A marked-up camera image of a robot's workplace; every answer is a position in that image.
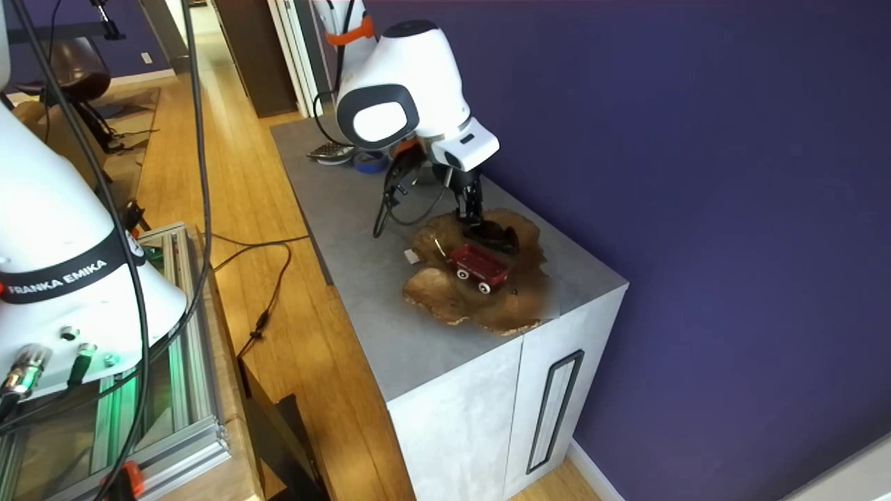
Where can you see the black office chair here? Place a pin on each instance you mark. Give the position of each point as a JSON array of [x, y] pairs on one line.
[[78, 80]]

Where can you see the black floor box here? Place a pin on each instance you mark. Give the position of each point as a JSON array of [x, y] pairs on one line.
[[283, 450]]

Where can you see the grey cabinet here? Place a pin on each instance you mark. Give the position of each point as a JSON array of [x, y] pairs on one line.
[[408, 316]]

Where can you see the white door frame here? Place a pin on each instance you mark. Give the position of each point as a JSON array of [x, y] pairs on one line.
[[295, 58]]

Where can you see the brown wooden tray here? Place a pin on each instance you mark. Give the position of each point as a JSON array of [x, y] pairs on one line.
[[462, 301]]

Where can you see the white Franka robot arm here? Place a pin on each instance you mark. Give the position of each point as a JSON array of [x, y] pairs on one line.
[[398, 85]]

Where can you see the blue tape roll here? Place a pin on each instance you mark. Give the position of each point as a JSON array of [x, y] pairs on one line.
[[367, 163]]

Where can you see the red toy wagon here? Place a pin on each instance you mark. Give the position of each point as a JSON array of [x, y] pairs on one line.
[[480, 266]]

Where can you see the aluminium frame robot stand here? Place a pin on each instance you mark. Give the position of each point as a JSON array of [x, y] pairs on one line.
[[182, 390]]

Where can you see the black sunglasses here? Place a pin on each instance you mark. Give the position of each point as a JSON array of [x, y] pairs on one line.
[[498, 238]]

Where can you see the small wooden stick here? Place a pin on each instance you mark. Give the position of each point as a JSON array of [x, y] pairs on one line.
[[440, 245]]

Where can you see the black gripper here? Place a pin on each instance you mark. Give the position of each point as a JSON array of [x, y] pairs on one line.
[[466, 186]]

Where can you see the small white block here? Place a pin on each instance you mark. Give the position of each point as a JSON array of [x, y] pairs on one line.
[[409, 255]]

